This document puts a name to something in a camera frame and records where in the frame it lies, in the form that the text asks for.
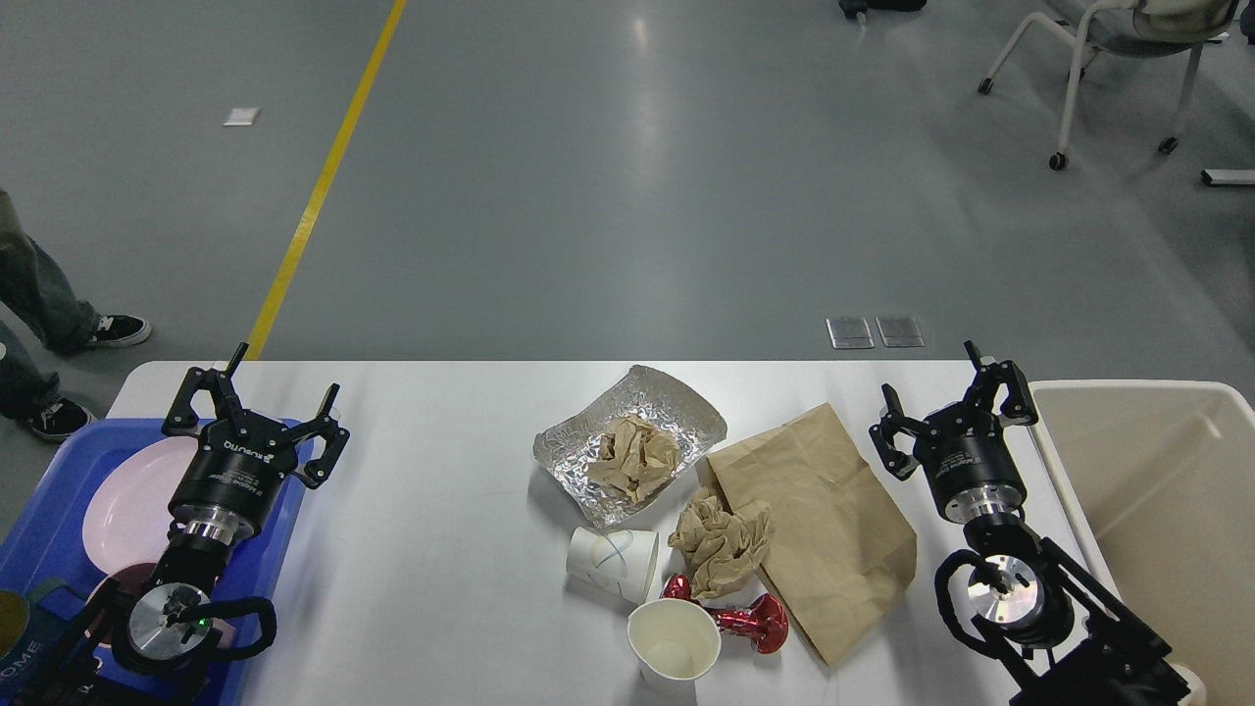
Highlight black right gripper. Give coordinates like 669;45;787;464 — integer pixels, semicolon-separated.
870;341;1039;523

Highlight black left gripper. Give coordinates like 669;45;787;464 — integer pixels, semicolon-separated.
162;342;351;545

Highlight pink plate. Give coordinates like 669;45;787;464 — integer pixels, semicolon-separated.
82;436;198;574

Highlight brown paper bag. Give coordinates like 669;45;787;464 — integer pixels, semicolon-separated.
708;405;916;667

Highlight pink mug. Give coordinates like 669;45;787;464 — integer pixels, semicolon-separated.
84;562;236;651

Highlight brown paper ball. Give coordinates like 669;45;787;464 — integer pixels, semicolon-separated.
666;487;776;599

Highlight aluminium foil tray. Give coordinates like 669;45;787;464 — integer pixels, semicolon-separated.
533;365;728;530

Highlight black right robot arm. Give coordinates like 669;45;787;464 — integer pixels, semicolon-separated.
868;341;1192;705

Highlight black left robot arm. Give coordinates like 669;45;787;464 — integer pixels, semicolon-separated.
13;344;350;705

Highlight right metal floor socket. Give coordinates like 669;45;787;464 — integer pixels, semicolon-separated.
876;316;927;349

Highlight metal floor socket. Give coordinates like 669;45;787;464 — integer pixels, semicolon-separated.
876;316;927;349
826;317;876;350

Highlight left metal floor socket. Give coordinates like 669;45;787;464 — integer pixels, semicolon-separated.
826;317;876;350

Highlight beige plastic bin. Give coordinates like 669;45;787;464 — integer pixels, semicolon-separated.
1032;379;1254;705

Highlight person's near leg and shoe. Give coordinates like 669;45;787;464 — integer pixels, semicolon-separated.
1;325;97;443

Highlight person's leg and shoe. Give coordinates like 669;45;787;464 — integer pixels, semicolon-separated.
1;189;152;354
1;325;97;443

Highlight person's far leg and shoe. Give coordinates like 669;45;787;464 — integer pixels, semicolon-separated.
1;189;152;354

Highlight red foil wrapper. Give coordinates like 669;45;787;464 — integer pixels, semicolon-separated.
659;573;789;655

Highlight dark blue mug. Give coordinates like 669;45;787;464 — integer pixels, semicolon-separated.
1;577;88;700

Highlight crumpled brown paper in foil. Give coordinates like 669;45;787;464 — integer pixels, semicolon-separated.
587;415;681;502

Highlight white paper scrap on floor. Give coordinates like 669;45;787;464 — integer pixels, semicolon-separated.
223;107;261;125

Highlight white bar on floor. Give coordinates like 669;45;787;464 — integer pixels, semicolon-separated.
1200;167;1255;187

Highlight white paper cup upright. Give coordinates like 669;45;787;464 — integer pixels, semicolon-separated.
628;598;723;693

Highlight patterned paper cup lying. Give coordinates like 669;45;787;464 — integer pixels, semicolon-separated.
566;527;659;606

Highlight distant person's black shoes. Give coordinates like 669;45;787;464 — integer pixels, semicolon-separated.
837;0;927;24

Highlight white office chair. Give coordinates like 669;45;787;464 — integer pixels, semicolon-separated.
978;1;1240;173

